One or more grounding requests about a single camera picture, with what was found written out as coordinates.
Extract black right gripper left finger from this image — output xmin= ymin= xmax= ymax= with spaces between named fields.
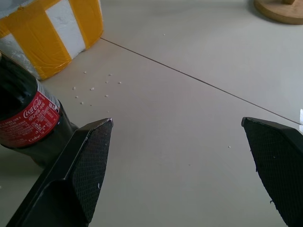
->
xmin=5 ymin=118 xmax=114 ymax=227

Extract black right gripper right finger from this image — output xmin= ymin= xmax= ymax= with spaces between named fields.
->
xmin=241 ymin=116 xmax=303 ymax=227

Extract cola bottle with red label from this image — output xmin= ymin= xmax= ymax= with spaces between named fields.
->
xmin=0 ymin=50 xmax=80 ymax=169

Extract white foam box yellow tape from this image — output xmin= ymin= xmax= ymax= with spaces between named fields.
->
xmin=0 ymin=0 xmax=105 ymax=82

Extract round wooden stand base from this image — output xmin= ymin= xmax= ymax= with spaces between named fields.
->
xmin=253 ymin=0 xmax=303 ymax=26

